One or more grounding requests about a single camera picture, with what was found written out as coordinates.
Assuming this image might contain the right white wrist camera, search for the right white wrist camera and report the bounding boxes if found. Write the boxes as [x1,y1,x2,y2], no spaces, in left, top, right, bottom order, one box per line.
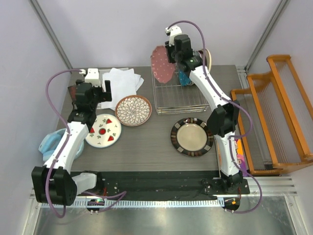
[165,25,182,47]

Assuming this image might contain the white cloth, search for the white cloth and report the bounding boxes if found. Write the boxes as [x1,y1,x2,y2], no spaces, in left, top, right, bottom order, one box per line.
[98,69,144,110]

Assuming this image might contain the slotted cable duct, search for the slotted cable duct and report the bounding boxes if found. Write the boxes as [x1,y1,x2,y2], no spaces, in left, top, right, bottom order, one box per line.
[41,199,225,209]

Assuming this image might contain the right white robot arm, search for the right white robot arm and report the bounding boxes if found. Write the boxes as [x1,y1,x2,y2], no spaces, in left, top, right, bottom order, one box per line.
[165,33,243,193]

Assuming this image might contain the metal wire dish rack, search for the metal wire dish rack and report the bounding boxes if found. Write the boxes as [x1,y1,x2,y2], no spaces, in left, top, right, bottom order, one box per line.
[151,65,209,114]

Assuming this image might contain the teal polka dot plate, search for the teal polka dot plate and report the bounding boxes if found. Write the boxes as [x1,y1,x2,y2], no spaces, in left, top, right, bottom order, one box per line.
[179,71,193,87]

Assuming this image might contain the light blue headphones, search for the light blue headphones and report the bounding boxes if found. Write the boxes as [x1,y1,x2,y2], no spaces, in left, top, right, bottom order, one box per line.
[38,128,85,162]

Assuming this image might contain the dark brown book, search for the dark brown book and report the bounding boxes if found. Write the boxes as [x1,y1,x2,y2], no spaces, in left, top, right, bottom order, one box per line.
[67,85,76,102]

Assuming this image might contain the grey striped plate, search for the grey striped plate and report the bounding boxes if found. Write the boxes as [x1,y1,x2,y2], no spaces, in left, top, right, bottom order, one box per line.
[193,50,202,58]

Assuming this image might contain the pink polka dot plate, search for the pink polka dot plate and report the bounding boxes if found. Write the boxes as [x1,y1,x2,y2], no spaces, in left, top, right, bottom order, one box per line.
[151,46,176,84]

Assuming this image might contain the mesh zipper pouch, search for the mesh zipper pouch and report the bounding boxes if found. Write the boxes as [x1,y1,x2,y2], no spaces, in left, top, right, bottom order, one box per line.
[99,68,129,75]

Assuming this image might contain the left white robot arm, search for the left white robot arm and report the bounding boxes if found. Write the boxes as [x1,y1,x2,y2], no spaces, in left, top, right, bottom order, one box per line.
[31,80,112,206]

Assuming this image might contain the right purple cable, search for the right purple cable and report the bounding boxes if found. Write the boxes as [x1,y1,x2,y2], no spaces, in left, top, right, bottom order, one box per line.
[168,20,263,215]

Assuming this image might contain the cream plate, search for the cream plate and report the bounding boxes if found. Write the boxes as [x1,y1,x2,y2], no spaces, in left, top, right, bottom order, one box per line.
[202,48,212,72]

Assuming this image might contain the purple cable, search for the purple cable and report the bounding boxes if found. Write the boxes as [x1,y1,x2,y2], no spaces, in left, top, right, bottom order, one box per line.
[45,69,127,218]
[168,20,263,215]

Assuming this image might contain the black rimmed beige plate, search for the black rimmed beige plate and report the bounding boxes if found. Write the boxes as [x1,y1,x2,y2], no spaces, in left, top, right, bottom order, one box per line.
[170,117,214,157]

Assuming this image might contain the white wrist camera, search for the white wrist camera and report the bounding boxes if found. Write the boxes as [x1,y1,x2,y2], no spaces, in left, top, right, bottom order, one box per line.
[165,25,182,47]
[79,68,102,87]

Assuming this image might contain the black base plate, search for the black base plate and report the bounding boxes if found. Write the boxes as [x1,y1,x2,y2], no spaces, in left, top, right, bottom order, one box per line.
[75,170,250,201]

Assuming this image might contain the orange wooden rack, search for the orange wooden rack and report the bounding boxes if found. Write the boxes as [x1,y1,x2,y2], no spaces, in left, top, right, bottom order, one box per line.
[230,55,313,175]

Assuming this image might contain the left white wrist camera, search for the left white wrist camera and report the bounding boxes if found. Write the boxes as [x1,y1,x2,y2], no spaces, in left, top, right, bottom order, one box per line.
[79,68,102,87]

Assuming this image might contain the white watermelon pattern plate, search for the white watermelon pattern plate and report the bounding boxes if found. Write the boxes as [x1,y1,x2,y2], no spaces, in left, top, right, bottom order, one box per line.
[85,114,122,148]

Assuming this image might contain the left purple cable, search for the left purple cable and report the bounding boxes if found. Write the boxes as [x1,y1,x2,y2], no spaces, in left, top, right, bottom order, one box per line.
[45,69,127,218]

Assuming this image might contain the brown floral pattern plate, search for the brown floral pattern plate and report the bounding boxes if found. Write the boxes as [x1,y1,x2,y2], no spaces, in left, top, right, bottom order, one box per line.
[115,95,152,127]

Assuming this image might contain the orange Roald Dahl book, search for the orange Roald Dahl book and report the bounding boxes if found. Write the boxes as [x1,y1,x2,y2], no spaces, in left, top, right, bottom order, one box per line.
[216,138,248,176]

